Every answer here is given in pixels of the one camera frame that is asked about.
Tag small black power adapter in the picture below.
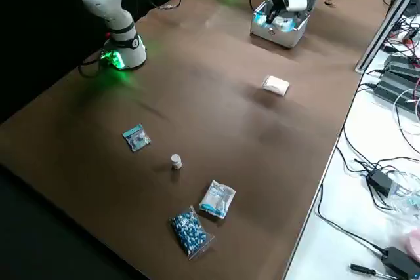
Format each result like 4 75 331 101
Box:
366 168 395 197

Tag white blue mask packet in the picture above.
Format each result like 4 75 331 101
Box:
198 179 238 220

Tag blue white capsule bag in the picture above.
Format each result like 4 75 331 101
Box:
168 205 217 262

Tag aluminium camera post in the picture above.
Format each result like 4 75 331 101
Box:
355 0 420 72

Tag silver aluminium medicine case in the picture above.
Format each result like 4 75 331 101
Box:
249 0 326 49

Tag clear plastic bag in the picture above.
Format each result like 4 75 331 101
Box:
388 170 420 217

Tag small teal packet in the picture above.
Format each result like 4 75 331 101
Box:
121 123 152 153

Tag large black power adapter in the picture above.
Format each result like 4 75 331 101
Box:
381 245 420 280

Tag black power brick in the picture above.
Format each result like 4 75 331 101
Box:
373 70 420 108
383 54 420 80

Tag blue cotton swab packet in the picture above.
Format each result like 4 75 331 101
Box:
253 10 297 34

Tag black base cable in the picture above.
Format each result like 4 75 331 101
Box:
77 49 108 79

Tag black handled screwdriver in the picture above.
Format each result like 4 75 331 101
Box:
349 262 392 278

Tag white desk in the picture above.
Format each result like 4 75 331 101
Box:
283 40 420 280

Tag black desk cable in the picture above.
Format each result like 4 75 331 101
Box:
316 181 389 258

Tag white gauze packet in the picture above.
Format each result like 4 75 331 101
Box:
261 74 291 98

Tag pink plastic bag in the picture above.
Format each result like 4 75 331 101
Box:
392 226 420 263

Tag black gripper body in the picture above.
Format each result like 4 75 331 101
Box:
269 0 289 16

